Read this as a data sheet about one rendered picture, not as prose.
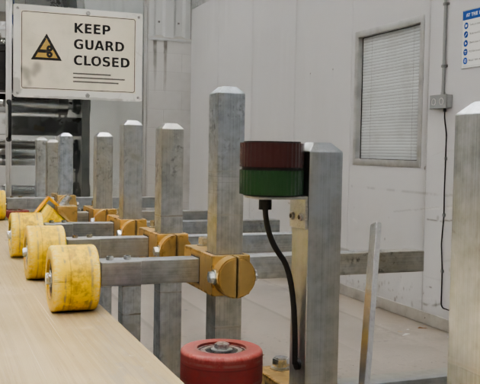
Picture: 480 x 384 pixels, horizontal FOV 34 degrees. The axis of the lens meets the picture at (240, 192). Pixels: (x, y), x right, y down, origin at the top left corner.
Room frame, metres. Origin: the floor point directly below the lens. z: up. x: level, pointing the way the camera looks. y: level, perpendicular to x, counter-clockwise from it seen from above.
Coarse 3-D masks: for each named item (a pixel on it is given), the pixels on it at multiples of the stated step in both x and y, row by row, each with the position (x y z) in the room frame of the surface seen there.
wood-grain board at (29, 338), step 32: (0, 224) 2.00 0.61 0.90; (0, 256) 1.42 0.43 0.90; (0, 288) 1.10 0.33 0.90; (32, 288) 1.10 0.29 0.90; (0, 320) 0.89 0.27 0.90; (32, 320) 0.90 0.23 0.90; (64, 320) 0.90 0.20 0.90; (96, 320) 0.90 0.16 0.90; (0, 352) 0.75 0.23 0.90; (32, 352) 0.75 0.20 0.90; (64, 352) 0.76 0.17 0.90; (96, 352) 0.76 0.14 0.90; (128, 352) 0.76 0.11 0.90
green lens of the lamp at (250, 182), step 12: (240, 180) 0.73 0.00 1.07; (252, 180) 0.71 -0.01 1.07; (264, 180) 0.71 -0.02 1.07; (276, 180) 0.70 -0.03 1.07; (288, 180) 0.71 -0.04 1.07; (300, 180) 0.72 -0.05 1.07; (240, 192) 0.73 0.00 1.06; (252, 192) 0.71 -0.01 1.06; (264, 192) 0.71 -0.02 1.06; (276, 192) 0.70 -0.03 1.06; (288, 192) 0.71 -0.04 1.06; (300, 192) 0.72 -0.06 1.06
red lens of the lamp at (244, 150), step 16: (240, 144) 0.73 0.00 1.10; (256, 144) 0.71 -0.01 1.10; (272, 144) 0.70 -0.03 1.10; (288, 144) 0.71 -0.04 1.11; (304, 144) 0.73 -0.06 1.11; (240, 160) 0.73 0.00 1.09; (256, 160) 0.71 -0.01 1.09; (272, 160) 0.70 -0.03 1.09; (288, 160) 0.71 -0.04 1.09; (304, 160) 0.73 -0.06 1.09
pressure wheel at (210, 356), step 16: (192, 352) 0.74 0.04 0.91; (208, 352) 0.76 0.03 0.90; (224, 352) 0.75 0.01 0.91; (240, 352) 0.74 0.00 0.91; (256, 352) 0.74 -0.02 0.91; (192, 368) 0.73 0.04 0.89; (208, 368) 0.72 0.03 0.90; (224, 368) 0.72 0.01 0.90; (240, 368) 0.72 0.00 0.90; (256, 368) 0.74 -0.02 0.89
